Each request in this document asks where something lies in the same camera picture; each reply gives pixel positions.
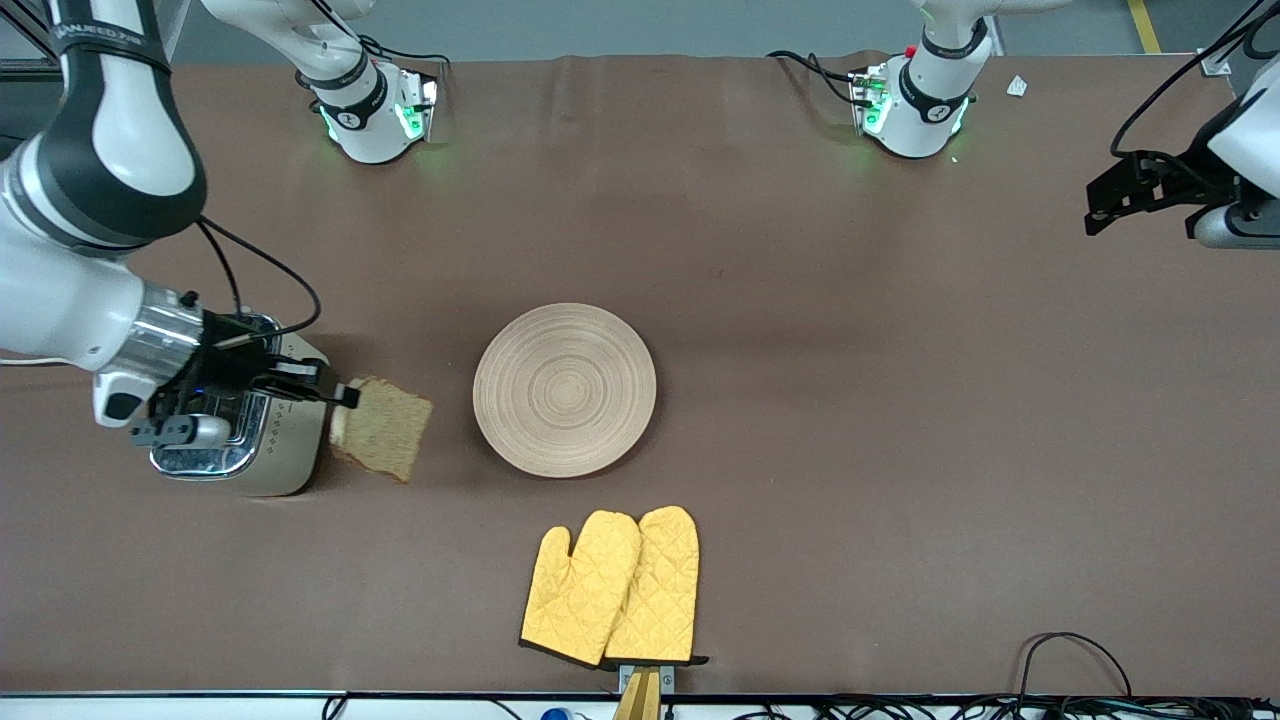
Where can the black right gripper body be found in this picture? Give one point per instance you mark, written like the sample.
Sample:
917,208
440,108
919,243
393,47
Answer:
222,362

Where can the brown toast slice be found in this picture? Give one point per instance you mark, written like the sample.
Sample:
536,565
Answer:
385,435

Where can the round wooden plate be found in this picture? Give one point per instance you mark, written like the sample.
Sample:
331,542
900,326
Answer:
565,390

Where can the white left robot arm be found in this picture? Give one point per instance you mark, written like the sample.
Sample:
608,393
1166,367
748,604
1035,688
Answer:
920,110

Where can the chrome and beige toaster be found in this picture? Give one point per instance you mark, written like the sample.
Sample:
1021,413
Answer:
280,450

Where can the white paper scrap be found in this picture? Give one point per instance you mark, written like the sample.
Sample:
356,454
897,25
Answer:
1017,86

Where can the yellow quilted oven mitt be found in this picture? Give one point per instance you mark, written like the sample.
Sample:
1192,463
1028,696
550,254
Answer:
660,580
575,595

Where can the small blue object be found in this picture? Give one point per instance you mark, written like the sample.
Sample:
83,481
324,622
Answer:
557,714

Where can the grey metal bracket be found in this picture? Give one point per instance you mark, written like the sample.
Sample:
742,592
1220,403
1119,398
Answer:
667,678

